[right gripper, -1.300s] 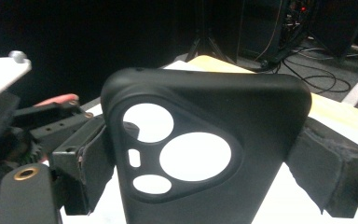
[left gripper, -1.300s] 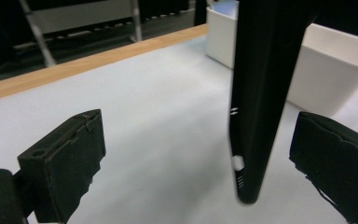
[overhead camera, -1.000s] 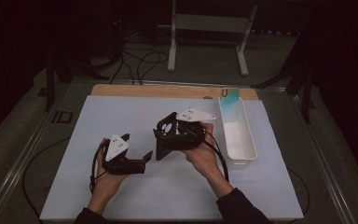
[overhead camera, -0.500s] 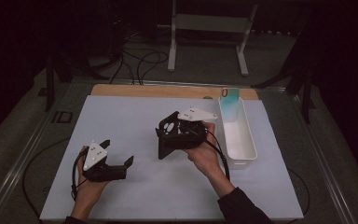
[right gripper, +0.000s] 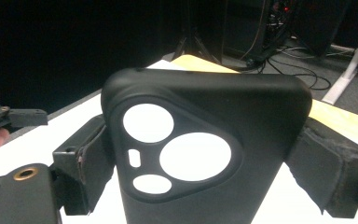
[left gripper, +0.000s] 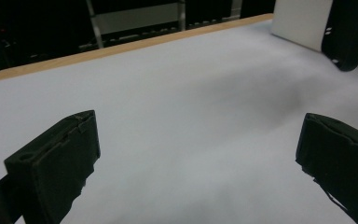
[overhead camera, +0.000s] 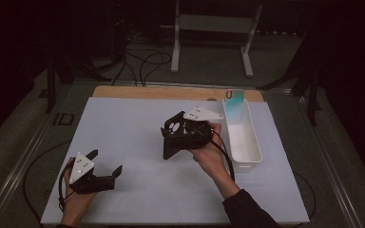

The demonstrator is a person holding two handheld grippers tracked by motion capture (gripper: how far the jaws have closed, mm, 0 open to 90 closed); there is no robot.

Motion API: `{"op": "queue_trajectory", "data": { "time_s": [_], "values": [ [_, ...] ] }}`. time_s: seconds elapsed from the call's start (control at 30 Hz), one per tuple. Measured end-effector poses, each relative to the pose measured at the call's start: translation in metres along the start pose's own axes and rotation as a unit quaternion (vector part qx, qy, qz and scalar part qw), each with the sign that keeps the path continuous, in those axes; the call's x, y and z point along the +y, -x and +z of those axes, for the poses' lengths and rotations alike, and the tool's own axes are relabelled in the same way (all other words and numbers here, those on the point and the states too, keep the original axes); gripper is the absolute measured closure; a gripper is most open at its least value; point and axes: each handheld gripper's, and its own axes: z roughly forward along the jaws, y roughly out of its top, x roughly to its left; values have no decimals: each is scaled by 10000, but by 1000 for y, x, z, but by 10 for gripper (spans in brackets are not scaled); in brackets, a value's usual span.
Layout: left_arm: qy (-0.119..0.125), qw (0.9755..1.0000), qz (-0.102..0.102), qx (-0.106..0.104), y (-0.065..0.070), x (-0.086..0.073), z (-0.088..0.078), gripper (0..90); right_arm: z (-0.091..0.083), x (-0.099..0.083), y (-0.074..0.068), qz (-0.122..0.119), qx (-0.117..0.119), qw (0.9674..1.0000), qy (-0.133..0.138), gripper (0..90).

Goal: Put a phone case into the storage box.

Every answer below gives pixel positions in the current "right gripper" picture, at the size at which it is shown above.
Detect black tripod stand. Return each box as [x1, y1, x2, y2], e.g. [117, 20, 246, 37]
[171, 24, 222, 65]

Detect dark equipment rack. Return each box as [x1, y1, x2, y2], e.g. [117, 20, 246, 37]
[223, 0, 352, 60]

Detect black floor cables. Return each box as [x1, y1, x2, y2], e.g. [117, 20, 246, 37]
[239, 43, 358, 91]

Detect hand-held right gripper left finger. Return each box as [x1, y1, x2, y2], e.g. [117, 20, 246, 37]
[51, 114, 116, 217]

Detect black phone case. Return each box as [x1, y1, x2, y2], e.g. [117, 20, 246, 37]
[101, 68, 313, 224]

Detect white metal stand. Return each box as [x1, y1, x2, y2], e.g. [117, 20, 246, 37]
[321, 17, 358, 105]

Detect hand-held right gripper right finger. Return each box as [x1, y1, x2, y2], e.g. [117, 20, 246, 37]
[283, 117, 358, 218]

